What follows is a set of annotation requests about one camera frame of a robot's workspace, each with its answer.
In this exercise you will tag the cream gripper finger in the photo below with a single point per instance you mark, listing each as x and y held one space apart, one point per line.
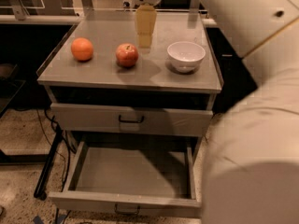
145 18

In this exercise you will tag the red apple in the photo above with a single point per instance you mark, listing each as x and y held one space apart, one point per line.
126 55

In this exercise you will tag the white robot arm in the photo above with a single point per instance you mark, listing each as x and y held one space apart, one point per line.
251 167

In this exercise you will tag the grey drawer cabinet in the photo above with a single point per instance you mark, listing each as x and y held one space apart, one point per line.
101 80

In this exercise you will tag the closed grey upper drawer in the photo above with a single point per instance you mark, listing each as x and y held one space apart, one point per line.
124 119

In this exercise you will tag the open grey middle drawer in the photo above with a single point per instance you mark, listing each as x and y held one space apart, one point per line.
156 180

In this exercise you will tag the white bowl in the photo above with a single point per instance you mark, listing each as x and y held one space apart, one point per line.
185 56

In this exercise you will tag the orange fruit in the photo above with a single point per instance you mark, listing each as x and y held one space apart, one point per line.
82 49

